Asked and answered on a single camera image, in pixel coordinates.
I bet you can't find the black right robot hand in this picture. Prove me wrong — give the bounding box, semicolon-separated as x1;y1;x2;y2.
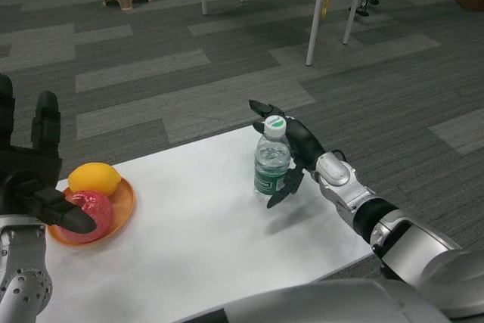
248;99;328;210

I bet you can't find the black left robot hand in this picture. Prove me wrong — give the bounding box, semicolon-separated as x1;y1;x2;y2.
0;73;98;234

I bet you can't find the yellow lemon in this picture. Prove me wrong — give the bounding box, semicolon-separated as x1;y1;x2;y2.
67;162;123;197

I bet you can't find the clear water bottle green label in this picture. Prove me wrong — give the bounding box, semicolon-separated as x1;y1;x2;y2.
253;113;293;203

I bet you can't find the long white table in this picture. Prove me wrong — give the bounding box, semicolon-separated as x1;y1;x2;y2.
196;0;371;68

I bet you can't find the orange round plate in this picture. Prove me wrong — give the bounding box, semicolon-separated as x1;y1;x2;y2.
46;176;137;246

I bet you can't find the red round fruit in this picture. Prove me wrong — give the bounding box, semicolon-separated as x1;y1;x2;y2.
55;189;116;244

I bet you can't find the silver robot chest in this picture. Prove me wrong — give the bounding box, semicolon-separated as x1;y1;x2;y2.
165;276;484;323

